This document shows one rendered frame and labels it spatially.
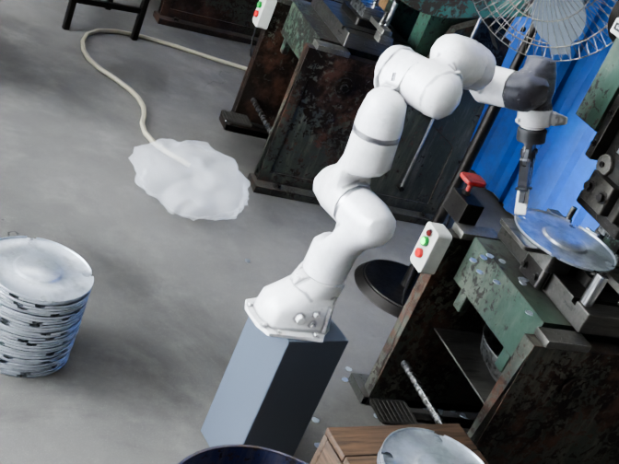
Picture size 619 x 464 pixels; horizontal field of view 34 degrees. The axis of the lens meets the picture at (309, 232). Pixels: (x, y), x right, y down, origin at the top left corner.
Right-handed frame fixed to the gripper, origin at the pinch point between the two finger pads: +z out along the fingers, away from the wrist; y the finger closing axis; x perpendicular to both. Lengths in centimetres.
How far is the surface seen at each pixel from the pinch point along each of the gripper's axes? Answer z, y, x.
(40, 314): 29, 67, -105
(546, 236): 6.6, 4.9, 8.2
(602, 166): -12.0, -3.7, 18.7
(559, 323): 24.0, 18.9, 16.2
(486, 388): 53, 6, -1
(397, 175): 44, -141, -72
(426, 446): 45, 57, -6
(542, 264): 14.1, 6.3, 8.3
